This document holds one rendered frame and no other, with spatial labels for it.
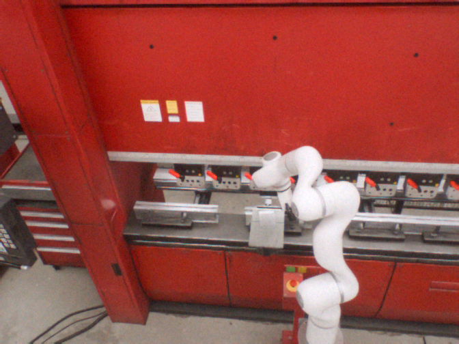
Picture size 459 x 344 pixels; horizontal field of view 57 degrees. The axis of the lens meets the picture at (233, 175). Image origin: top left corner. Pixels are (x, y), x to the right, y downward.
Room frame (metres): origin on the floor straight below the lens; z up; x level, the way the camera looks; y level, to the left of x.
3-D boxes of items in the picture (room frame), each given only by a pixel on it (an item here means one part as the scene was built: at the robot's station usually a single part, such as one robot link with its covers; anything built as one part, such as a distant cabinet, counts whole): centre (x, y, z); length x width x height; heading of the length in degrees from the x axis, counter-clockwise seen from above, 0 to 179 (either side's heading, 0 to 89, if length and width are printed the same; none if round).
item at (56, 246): (2.26, 1.23, 0.50); 0.50 x 0.50 x 1.00; 81
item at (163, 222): (1.71, 0.41, 0.89); 0.30 x 0.05 x 0.03; 81
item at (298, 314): (1.30, -0.33, 0.39); 0.05 x 0.05 x 0.54; 82
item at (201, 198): (2.12, 0.19, 0.81); 0.64 x 0.08 x 0.14; 171
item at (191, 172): (1.74, 0.23, 1.26); 0.15 x 0.09 x 0.17; 81
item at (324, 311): (0.87, -0.29, 1.30); 0.19 x 0.12 x 0.24; 106
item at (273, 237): (1.52, -0.17, 1.00); 0.26 x 0.18 x 0.01; 171
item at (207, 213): (1.76, 0.35, 0.92); 0.50 x 0.06 x 0.10; 81
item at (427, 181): (1.54, -0.95, 1.26); 0.15 x 0.09 x 0.17; 81
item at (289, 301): (1.30, -0.33, 0.75); 0.20 x 0.16 x 0.18; 82
